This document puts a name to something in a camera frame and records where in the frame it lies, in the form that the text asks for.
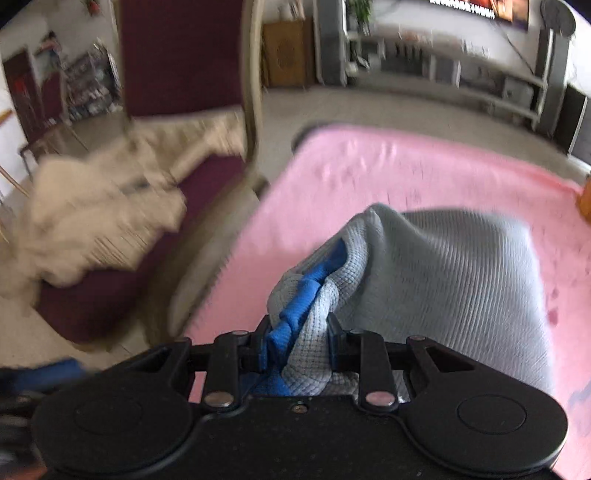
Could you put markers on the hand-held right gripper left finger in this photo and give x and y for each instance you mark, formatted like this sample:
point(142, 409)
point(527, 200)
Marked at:
point(263, 355)

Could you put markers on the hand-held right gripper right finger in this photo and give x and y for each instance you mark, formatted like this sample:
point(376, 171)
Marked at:
point(333, 350)

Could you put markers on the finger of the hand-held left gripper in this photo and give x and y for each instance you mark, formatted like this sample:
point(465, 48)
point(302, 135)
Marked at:
point(18, 404)
point(55, 373)

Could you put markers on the grey and blue sweatshirt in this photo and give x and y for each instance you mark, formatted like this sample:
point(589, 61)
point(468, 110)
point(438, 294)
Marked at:
point(438, 286)

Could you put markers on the beige jacket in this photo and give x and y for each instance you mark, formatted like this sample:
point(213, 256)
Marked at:
point(92, 207)

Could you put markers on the pink blanket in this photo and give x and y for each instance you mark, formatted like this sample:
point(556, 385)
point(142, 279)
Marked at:
point(369, 170)

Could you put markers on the dark red door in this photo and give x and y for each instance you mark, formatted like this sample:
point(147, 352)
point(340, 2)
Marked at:
point(34, 92)

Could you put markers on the cluttered shelf rack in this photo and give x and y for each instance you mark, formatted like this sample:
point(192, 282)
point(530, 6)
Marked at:
point(90, 83)

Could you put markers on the orange thing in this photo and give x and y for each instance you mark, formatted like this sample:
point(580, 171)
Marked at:
point(584, 196)

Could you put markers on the wooden cabinet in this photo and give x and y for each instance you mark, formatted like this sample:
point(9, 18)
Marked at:
point(284, 53)

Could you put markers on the grey tower speaker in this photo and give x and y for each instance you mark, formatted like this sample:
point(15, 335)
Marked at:
point(332, 41)

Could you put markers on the metal shelf rack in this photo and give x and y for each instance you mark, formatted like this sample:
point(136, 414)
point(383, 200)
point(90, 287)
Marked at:
point(461, 69)

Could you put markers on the black box speaker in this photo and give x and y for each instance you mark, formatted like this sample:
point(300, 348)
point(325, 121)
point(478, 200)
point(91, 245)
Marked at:
point(572, 120)

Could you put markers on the green plant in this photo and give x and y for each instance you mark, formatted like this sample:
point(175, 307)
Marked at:
point(360, 11)

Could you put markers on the grey stand with round top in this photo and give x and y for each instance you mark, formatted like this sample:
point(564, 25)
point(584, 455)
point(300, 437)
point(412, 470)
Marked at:
point(554, 55)

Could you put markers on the television screen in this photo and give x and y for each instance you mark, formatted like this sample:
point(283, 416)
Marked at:
point(485, 9)

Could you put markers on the maroon chair with gold frame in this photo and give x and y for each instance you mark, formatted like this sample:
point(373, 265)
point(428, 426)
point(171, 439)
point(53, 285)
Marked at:
point(180, 55)

